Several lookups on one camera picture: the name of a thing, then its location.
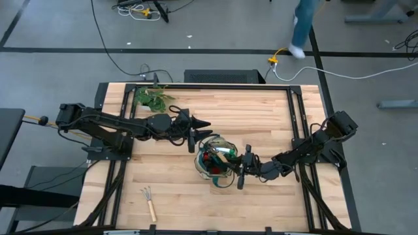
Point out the black aluminium table frame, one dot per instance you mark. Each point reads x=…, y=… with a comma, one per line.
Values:
x=212, y=87

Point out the black beam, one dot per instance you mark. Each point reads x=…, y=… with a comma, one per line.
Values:
x=32, y=196

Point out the person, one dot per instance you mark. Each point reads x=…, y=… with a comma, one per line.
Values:
x=303, y=26

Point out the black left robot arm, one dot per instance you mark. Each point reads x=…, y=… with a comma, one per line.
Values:
x=124, y=122

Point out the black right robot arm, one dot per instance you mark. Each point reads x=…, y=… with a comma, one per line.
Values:
x=307, y=148

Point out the green potted plant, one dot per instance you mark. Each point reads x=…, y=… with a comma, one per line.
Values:
x=151, y=99

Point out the shiny green plastic item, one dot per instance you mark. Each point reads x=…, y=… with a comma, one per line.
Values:
x=223, y=150

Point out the black perforated box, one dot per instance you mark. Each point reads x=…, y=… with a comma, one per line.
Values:
x=222, y=76

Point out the black tripod leg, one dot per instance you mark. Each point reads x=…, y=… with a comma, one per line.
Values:
x=161, y=11

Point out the grey floor bar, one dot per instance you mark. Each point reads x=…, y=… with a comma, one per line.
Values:
x=398, y=104

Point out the grey table base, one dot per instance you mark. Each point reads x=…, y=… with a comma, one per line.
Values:
x=375, y=16

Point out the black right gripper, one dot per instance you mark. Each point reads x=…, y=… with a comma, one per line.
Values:
x=249, y=163

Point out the red gardening glove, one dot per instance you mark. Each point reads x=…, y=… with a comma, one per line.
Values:
x=215, y=170

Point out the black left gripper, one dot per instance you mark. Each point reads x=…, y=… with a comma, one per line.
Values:
x=183, y=125

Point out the black side table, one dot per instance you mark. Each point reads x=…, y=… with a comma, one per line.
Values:
x=9, y=130

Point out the grey shelf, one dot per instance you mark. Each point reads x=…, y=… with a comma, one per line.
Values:
x=42, y=176

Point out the clear bowl with garden items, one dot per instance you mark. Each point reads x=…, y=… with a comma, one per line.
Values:
x=200, y=169

